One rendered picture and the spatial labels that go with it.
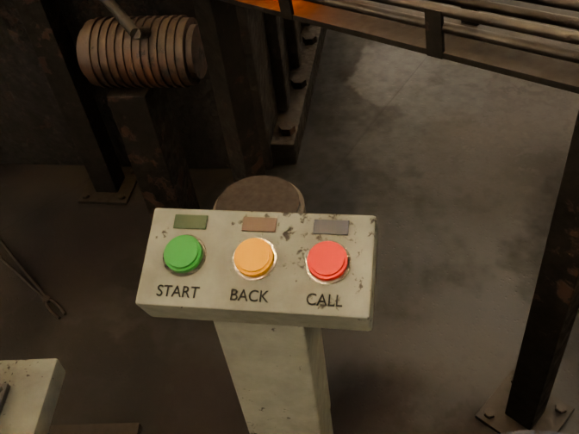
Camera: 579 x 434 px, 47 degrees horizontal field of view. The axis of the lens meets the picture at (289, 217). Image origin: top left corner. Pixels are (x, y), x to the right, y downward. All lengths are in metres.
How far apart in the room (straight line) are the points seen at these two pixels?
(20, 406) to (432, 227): 0.92
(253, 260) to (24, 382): 0.50
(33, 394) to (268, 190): 0.45
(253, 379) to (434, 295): 0.67
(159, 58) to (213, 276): 0.63
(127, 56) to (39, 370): 0.56
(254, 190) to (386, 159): 0.86
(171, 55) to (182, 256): 0.60
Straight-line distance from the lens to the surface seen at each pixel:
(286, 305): 0.66
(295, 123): 1.71
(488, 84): 1.96
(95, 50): 1.28
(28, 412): 1.03
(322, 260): 0.66
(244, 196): 0.87
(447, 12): 0.78
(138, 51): 1.25
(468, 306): 1.39
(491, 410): 1.25
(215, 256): 0.69
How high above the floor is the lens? 1.11
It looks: 45 degrees down
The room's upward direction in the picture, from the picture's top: 9 degrees counter-clockwise
